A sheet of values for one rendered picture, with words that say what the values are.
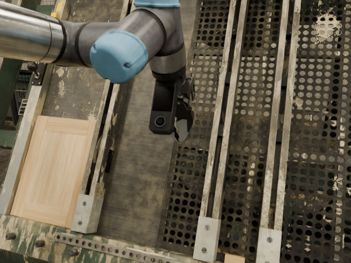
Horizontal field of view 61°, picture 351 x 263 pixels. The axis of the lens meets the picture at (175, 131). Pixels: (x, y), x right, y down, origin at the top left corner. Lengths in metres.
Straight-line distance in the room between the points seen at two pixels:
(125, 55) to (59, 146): 0.87
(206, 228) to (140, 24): 0.66
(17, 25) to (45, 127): 0.88
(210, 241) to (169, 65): 0.57
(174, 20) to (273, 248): 0.68
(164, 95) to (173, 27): 0.14
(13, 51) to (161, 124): 0.27
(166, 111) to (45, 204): 0.79
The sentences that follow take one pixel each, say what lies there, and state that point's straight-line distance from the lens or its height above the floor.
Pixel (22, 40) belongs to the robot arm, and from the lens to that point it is 0.48.
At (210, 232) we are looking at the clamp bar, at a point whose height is 0.99.
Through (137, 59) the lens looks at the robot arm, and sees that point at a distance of 0.45.
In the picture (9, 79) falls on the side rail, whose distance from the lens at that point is 1.60.
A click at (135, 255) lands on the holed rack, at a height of 0.89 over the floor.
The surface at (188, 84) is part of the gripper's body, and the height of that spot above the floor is 1.46.
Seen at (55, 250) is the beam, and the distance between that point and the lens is 1.19.
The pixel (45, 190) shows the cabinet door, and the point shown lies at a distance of 1.27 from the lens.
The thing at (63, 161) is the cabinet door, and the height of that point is 1.09.
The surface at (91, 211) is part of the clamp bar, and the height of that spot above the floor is 0.98.
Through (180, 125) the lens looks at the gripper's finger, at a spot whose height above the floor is 1.36.
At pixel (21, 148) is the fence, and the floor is 1.12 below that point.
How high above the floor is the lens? 1.57
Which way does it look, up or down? 19 degrees down
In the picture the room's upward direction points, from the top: straight up
